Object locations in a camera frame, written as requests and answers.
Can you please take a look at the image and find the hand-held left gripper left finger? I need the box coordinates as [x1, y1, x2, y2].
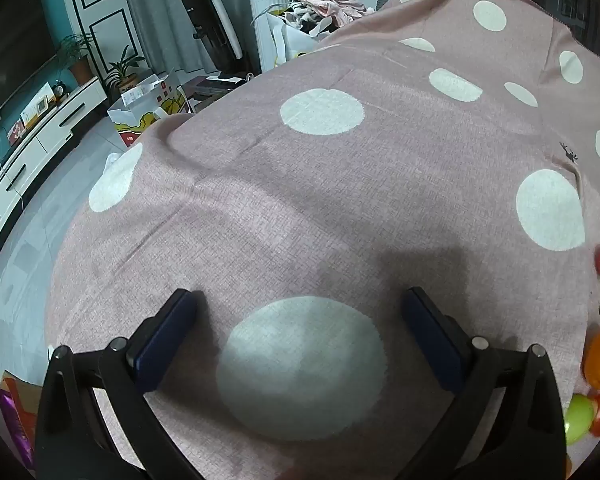
[34, 288, 201, 480]

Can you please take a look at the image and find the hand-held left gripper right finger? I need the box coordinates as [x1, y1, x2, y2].
[400, 287, 567, 480]

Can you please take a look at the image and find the green apple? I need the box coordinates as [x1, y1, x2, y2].
[564, 394, 597, 446]

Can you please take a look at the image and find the purple and orange box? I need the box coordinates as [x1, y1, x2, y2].
[0, 370, 43, 468]

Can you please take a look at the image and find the pink polka dot blanket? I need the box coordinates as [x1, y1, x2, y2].
[45, 0, 600, 480]

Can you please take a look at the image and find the printed cardboard box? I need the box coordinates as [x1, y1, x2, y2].
[107, 67, 196, 148]

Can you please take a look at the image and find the white television cabinet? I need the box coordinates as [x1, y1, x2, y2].
[0, 77, 108, 261]

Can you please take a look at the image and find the dark flat box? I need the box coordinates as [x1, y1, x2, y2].
[187, 76, 246, 106]

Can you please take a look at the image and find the potted green plant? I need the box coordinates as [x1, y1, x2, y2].
[105, 45, 148, 93]
[55, 34, 96, 86]

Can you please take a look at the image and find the white bag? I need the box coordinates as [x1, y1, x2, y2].
[252, 5, 331, 68]

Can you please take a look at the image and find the black upright vacuum cleaner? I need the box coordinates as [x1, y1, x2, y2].
[178, 0, 244, 76]

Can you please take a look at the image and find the black television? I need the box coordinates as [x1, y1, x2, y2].
[0, 0, 56, 126]

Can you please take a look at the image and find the grey curtain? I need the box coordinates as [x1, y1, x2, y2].
[117, 0, 261, 73]

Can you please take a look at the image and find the pile of pink clothes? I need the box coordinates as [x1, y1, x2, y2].
[287, 0, 381, 28]

